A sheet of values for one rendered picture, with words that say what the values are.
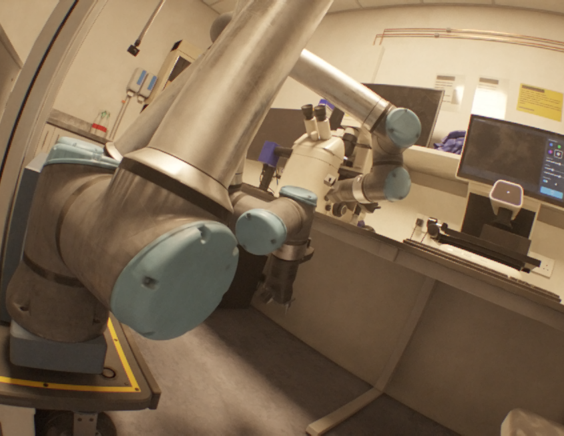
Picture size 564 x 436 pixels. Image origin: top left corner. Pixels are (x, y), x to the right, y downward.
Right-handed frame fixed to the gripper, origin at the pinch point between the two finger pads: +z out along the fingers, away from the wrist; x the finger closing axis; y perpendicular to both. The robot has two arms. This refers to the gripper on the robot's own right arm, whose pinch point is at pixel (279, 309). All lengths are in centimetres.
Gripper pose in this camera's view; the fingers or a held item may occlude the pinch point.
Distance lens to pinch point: 91.0
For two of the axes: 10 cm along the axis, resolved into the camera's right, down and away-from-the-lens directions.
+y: -7.0, 1.7, -6.9
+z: -1.8, 9.0, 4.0
